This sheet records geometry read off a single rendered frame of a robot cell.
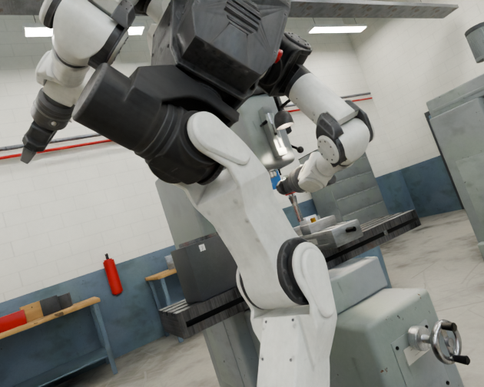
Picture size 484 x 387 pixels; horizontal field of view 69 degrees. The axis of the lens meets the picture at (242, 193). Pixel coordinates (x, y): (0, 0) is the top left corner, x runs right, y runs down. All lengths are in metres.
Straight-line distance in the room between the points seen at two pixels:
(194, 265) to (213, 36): 0.73
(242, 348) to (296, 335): 1.07
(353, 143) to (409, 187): 8.21
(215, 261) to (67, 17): 0.84
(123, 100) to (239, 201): 0.28
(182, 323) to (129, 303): 4.34
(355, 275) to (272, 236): 0.67
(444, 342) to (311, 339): 0.53
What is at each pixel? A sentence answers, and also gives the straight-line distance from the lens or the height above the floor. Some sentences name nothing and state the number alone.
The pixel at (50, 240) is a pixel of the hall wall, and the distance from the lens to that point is 5.48.
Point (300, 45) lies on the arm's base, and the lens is 1.01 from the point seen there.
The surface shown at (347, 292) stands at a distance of 1.34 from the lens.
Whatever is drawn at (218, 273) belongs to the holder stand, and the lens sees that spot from 1.24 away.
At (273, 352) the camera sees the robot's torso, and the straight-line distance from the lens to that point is 0.80.
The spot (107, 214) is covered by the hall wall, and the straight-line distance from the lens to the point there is 5.56.
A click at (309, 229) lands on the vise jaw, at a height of 1.03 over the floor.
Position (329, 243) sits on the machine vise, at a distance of 1.41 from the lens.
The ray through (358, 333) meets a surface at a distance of 1.19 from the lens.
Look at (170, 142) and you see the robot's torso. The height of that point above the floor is 1.31.
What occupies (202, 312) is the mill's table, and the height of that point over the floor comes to 0.91.
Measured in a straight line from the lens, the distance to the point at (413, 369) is 1.30.
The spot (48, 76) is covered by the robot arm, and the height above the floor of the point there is 1.56.
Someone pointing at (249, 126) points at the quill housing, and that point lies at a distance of 1.44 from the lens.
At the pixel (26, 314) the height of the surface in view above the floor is 0.97.
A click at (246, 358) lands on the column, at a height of 0.54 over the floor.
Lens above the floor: 1.12
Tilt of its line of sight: 5 degrees up
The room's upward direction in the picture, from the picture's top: 19 degrees counter-clockwise
